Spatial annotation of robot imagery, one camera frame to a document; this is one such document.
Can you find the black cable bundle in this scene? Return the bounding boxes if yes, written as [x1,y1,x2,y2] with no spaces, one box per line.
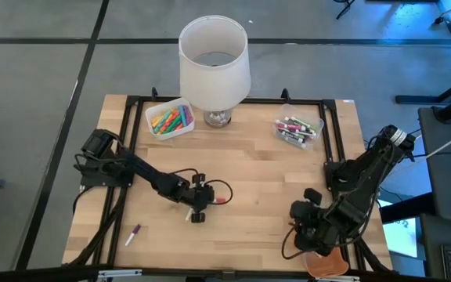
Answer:
[355,237,391,275]
[68,186,128,267]

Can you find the black stand leg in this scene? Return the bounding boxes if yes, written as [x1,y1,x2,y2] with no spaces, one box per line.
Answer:
[395,70,451,123]

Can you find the green highlighter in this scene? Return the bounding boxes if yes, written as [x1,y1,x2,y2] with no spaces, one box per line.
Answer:
[164,116,183,134]

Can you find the black chair base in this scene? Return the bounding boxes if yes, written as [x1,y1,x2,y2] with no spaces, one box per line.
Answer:
[333,0,356,20]

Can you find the red Expo dry-erase marker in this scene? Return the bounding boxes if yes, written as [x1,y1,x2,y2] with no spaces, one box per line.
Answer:
[276,122,307,132]

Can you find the black Expo dry-erase marker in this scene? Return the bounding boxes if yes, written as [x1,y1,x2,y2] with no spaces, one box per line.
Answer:
[278,131,305,146]

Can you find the clear plastic bin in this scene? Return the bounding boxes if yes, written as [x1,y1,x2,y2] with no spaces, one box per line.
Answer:
[272,103,325,150]

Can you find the white cable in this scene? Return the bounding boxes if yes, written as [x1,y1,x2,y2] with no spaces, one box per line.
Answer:
[424,125,451,160]

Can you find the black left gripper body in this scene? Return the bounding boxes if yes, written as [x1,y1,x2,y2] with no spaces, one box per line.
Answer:
[178,172,217,224]

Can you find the silver aluminium bracket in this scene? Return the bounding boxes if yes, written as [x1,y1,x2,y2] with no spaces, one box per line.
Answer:
[98,269,143,279]
[314,274,362,282]

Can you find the white plastic bin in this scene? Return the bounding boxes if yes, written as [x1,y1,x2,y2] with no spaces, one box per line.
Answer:
[145,97,196,141]

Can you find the black right camera cable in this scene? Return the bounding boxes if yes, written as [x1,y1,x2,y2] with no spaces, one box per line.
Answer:
[280,223,309,261]

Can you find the small marker purple cap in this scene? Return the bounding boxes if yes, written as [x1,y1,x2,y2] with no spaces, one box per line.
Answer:
[124,223,143,247]

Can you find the teal highlighter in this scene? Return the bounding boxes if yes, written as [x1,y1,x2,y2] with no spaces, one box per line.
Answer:
[155,109,174,132]

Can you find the table lamp white shade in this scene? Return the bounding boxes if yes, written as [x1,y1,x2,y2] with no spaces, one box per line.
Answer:
[178,15,252,129]

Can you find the orange plastic bin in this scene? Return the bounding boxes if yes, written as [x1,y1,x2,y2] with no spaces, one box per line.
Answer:
[303,247,350,278]

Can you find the dark grey side desk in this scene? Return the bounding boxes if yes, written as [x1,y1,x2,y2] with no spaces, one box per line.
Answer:
[418,105,451,226]

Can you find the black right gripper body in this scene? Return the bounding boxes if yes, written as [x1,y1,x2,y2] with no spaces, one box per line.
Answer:
[289,187,343,259]

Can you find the green Expo dry-erase marker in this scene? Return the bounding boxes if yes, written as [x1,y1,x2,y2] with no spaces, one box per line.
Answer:
[283,116,317,132]

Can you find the black left camera cable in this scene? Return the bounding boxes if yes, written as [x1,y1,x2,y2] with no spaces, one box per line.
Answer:
[168,168,234,207]

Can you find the black camera cable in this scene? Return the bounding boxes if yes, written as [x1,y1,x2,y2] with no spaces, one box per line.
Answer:
[280,223,309,261]
[168,168,234,207]

